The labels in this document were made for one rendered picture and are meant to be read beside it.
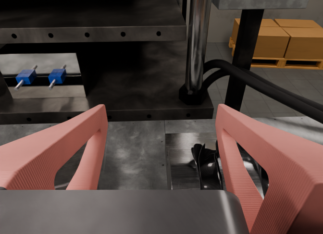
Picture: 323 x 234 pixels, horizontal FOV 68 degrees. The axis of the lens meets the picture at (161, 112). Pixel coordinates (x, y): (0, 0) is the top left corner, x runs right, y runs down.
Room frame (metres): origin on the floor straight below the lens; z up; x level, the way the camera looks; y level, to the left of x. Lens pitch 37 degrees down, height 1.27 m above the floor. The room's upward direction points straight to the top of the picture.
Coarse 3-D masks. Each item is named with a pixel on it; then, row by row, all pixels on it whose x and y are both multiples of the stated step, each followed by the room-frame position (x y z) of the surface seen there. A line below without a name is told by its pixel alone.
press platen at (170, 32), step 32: (0, 0) 1.14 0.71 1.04; (32, 0) 1.13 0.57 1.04; (64, 0) 1.13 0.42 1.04; (96, 0) 1.13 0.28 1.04; (128, 0) 1.13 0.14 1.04; (160, 0) 1.13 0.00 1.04; (0, 32) 0.75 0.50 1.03; (32, 32) 0.76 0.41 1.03; (64, 32) 0.76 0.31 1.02; (96, 32) 0.76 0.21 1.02; (128, 32) 0.77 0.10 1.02; (160, 32) 0.80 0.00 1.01
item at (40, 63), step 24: (24, 48) 0.79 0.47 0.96; (48, 48) 0.79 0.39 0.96; (72, 48) 0.79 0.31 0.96; (96, 48) 1.04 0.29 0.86; (24, 72) 0.74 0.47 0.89; (48, 72) 0.75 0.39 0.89; (72, 72) 0.75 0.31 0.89; (24, 96) 0.74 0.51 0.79; (48, 96) 0.75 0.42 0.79; (72, 96) 0.75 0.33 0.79
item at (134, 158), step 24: (168, 120) 0.59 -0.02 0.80; (192, 120) 0.59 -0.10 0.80; (264, 120) 0.59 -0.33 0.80; (288, 120) 0.59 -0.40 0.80; (312, 120) 0.59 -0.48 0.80; (0, 144) 0.48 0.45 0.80; (120, 144) 0.48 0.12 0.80; (144, 144) 0.48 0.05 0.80; (120, 168) 0.40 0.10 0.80; (144, 168) 0.40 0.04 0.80
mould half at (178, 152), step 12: (168, 144) 0.42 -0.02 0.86; (180, 144) 0.42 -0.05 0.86; (192, 144) 0.42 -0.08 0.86; (168, 156) 0.33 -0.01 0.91; (180, 156) 0.31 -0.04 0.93; (192, 156) 0.31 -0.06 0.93; (168, 168) 0.33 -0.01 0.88; (180, 168) 0.28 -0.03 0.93; (192, 168) 0.28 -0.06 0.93; (252, 168) 0.29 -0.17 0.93; (168, 180) 0.32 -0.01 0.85; (180, 180) 0.26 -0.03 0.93; (192, 180) 0.26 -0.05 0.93; (252, 180) 0.26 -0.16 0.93
